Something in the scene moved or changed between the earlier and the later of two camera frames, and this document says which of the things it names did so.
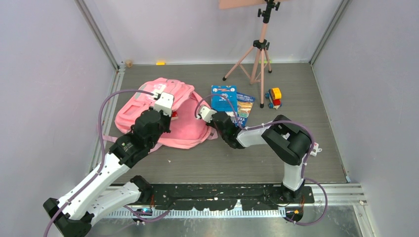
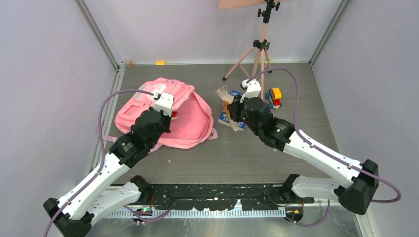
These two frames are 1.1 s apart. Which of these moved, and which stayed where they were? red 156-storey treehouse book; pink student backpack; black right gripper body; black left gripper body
Moved: black right gripper body
Stayed: pink student backpack; red 156-storey treehouse book; black left gripper body
